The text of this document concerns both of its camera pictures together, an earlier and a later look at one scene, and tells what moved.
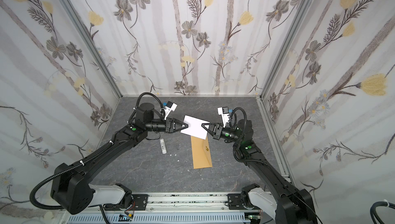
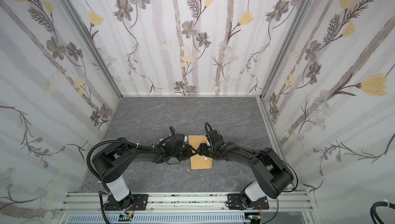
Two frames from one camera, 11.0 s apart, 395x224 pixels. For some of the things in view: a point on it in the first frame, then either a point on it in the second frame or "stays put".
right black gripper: x=217 y=131 -> x=204 y=149
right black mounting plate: x=234 y=202 stays put
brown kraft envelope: x=200 y=152 stays put
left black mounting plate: x=140 y=202 stays put
